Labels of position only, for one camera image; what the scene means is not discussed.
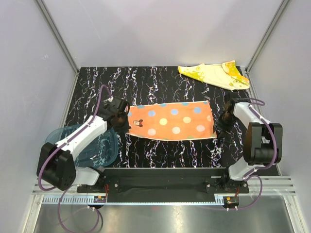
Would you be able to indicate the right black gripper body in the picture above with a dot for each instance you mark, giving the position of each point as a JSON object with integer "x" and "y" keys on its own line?
{"x": 225, "y": 121}

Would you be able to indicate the right orange connector box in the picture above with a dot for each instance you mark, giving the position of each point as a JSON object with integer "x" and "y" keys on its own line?
{"x": 232, "y": 201}

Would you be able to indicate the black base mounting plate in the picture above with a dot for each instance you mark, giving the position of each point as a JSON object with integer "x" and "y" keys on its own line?
{"x": 210, "y": 180}

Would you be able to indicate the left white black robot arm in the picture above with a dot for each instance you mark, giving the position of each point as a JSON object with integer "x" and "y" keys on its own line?
{"x": 56, "y": 167}

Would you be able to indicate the aluminium front rail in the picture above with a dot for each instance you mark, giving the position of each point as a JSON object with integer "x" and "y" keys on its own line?
{"x": 265, "y": 186}

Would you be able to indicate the right aluminium frame post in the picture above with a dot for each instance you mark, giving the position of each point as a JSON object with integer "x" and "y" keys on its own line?
{"x": 266, "y": 36}

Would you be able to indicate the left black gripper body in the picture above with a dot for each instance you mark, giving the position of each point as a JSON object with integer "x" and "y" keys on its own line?
{"x": 123, "y": 117}

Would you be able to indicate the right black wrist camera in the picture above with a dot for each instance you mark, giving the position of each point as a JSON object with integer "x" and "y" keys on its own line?
{"x": 232, "y": 97}

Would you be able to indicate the left aluminium frame post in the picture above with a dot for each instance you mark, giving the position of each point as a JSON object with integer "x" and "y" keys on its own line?
{"x": 57, "y": 35}

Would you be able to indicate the aluminium frame post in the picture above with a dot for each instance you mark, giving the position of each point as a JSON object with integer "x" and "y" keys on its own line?
{"x": 266, "y": 36}
{"x": 57, "y": 35}

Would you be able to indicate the blue transparent plastic bin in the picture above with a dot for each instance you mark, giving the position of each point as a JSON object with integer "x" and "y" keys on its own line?
{"x": 101, "y": 152}

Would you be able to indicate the black marbled table mat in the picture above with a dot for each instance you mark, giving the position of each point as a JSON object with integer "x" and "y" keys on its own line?
{"x": 156, "y": 85}

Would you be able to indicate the yellow cream towel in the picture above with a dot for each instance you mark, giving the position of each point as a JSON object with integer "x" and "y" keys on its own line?
{"x": 225, "y": 75}

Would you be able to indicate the left small connector box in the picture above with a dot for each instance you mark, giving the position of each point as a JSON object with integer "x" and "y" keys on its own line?
{"x": 100, "y": 199}

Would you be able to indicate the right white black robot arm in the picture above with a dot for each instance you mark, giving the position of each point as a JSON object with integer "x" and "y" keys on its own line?
{"x": 262, "y": 146}

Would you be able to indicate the orange polka dot towel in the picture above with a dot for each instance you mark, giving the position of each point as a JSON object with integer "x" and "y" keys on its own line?
{"x": 172, "y": 121}

